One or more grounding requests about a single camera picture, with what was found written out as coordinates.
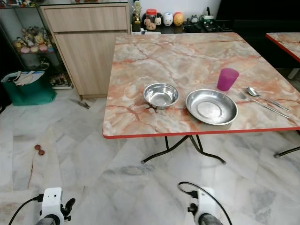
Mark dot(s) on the white papers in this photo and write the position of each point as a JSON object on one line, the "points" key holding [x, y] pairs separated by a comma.
{"points": [[28, 78]]}

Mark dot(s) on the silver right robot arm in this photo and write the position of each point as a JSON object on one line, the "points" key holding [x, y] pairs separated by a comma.
{"points": [[211, 220]]}

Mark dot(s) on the red lidded jar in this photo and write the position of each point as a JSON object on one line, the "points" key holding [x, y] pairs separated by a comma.
{"points": [[151, 20]]}

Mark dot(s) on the small steel bowl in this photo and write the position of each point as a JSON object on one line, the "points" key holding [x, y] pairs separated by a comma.
{"points": [[161, 95]]}

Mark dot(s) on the light wooden cabinet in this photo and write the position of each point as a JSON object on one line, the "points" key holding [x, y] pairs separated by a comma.
{"points": [[84, 54]]}

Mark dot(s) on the black metal table legs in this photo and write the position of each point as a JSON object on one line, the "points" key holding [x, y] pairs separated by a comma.
{"points": [[198, 146]]}

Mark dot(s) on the purple plastic cup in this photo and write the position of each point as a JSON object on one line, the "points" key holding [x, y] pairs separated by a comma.
{"points": [[228, 79]]}

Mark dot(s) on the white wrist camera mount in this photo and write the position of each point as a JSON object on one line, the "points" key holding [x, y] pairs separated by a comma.
{"points": [[206, 201], [51, 201]]}

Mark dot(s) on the small red floor toy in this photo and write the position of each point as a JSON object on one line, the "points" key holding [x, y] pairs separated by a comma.
{"points": [[39, 149]]}

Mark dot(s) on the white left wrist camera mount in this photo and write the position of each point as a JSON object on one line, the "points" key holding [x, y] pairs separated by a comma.
{"points": [[51, 201]]}

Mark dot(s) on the black remote control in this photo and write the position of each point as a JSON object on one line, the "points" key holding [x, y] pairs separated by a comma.
{"points": [[210, 26]]}

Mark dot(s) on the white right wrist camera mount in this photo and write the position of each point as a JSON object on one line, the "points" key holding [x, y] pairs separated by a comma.
{"points": [[206, 201]]}

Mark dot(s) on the green bag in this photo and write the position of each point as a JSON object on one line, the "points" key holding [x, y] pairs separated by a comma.
{"points": [[33, 95]]}

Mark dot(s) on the large steel plate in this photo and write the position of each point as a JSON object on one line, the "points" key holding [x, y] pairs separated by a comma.
{"points": [[211, 108]]}

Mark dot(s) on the green and white mug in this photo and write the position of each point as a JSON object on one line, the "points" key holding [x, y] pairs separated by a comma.
{"points": [[208, 19]]}

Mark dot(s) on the steel spoon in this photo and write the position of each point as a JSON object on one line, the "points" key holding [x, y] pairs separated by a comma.
{"points": [[252, 91]]}

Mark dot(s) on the glass display shelf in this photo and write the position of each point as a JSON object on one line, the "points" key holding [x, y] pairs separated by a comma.
{"points": [[14, 21]]}

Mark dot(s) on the black television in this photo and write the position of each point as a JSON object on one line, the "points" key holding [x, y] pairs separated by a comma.
{"points": [[258, 9]]}

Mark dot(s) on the white round figurine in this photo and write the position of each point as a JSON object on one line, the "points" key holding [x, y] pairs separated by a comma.
{"points": [[168, 19]]}

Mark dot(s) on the small grey figurine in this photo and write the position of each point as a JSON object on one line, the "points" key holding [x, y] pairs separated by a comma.
{"points": [[193, 19]]}

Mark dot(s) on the black round figurine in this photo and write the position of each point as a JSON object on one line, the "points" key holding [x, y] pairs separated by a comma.
{"points": [[159, 21]]}

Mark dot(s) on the steel fork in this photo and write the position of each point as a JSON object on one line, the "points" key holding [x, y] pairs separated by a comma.
{"points": [[262, 104]]}

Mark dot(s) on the orange round figurine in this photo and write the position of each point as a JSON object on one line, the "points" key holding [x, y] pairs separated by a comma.
{"points": [[177, 19]]}

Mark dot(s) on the gold trophy figure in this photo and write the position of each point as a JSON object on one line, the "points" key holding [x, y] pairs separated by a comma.
{"points": [[137, 12]]}

